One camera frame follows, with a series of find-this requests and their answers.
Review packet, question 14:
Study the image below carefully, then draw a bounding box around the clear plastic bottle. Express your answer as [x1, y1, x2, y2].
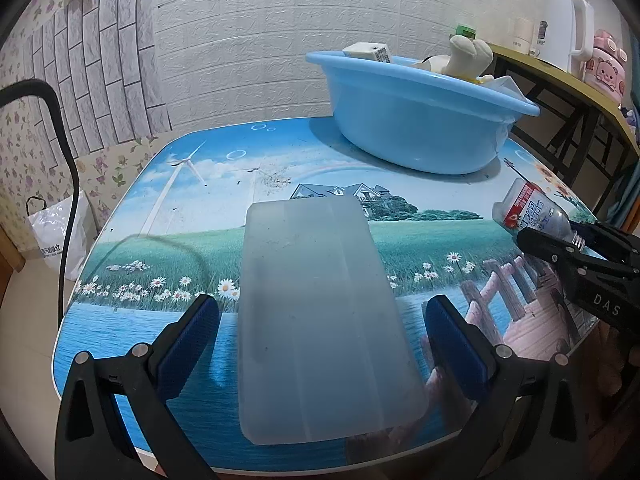
[491, 178, 586, 249]

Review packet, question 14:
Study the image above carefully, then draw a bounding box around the blue plastic basin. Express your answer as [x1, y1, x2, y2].
[306, 51, 540, 176]

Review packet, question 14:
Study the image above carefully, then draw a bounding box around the white plush toy yellow hat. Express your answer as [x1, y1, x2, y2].
[413, 35, 494, 84]

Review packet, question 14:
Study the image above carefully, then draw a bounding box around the cream facial tissue pack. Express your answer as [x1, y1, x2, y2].
[342, 42, 392, 63]

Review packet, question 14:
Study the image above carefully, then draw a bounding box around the yellow side table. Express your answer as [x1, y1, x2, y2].
[491, 44, 639, 217]

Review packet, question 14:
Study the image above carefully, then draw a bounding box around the pink piggy container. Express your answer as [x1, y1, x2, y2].
[582, 29, 628, 106]

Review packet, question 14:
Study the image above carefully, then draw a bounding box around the white electric kettle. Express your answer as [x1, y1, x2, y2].
[536, 0, 594, 77]

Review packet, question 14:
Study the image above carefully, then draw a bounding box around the white cup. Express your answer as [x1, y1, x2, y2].
[512, 16, 534, 55]

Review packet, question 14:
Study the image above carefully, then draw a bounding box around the white plastic shopping bag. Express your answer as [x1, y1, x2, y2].
[27, 191, 98, 281]

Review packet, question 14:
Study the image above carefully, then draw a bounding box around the green small box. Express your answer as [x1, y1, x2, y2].
[456, 24, 476, 40]

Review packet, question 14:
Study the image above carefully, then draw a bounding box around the black cable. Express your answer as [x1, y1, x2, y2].
[0, 78, 82, 331]

